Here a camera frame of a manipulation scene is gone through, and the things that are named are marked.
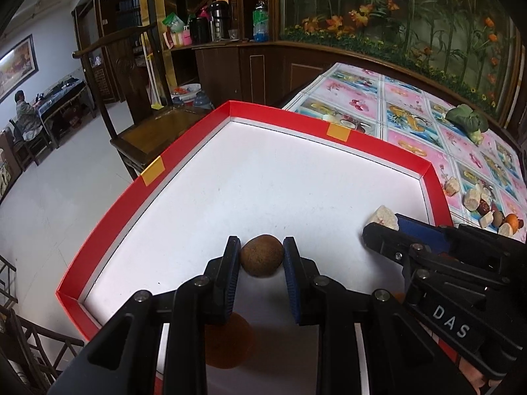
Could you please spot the clear glass cup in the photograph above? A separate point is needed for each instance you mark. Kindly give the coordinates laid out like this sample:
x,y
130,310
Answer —
x,y
233,35

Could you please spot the green label plastic bottle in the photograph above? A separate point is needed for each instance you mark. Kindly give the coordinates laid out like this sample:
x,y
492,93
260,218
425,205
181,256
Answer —
x,y
261,22

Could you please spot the wooden lattice chair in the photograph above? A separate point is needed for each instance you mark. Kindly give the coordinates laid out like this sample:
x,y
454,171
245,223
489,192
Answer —
x,y
29,337

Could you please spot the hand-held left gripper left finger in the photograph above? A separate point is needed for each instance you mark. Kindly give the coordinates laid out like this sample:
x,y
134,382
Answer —
x,y
232,279

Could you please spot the blue water jug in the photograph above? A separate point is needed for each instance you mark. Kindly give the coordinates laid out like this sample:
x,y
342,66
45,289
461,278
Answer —
x,y
203,101

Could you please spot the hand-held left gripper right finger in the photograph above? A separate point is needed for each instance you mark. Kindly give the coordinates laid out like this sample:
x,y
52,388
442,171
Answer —
x,y
291,284

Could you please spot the red shallow box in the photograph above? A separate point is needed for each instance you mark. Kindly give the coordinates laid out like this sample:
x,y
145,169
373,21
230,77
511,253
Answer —
x,y
267,181

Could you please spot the white basin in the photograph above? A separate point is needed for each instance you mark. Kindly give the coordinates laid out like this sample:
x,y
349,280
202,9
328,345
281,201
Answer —
x,y
185,90

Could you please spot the green bok choy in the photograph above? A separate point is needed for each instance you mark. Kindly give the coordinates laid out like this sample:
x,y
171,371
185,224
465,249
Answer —
x,y
465,119

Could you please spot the dark wooden cabinet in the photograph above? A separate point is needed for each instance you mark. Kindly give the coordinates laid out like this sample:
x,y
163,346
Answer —
x,y
247,70

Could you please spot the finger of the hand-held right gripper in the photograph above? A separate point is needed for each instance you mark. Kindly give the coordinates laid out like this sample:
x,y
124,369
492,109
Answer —
x,y
424,232
385,240

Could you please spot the framed wall painting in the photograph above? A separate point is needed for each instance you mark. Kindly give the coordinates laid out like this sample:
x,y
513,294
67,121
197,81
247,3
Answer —
x,y
16,68

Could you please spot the pink box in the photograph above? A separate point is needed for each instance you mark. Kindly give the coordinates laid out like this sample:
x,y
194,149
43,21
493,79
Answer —
x,y
179,39

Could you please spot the pile of small food pieces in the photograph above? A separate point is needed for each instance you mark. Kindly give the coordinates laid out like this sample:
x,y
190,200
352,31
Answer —
x,y
490,212

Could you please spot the green snack packet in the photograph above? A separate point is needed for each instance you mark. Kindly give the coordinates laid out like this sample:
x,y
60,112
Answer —
x,y
173,22

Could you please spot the white food chunk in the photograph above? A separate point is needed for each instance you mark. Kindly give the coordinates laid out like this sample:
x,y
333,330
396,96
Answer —
x,y
383,216

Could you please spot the orange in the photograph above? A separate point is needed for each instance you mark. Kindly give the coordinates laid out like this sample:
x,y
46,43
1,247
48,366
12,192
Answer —
x,y
230,345

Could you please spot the dark steel thermos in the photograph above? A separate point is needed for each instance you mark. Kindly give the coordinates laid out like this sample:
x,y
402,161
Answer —
x,y
218,20

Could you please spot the dining table with dark cloth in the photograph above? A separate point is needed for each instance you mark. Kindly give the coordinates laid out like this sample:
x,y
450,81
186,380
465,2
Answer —
x,y
61,98

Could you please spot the dark wooden chair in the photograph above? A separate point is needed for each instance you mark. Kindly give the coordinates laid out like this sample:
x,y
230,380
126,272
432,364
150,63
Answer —
x,y
152,131

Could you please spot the small beige food piece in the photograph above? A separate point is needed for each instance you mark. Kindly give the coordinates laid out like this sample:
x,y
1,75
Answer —
x,y
451,185

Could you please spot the artificial flower display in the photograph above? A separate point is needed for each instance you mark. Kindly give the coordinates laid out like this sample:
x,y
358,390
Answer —
x,y
395,12

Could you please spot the black mug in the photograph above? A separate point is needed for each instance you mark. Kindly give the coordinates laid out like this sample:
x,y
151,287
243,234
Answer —
x,y
199,31

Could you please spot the brown kiwi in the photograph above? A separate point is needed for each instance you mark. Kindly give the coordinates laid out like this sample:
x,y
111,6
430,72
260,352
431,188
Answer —
x,y
262,255

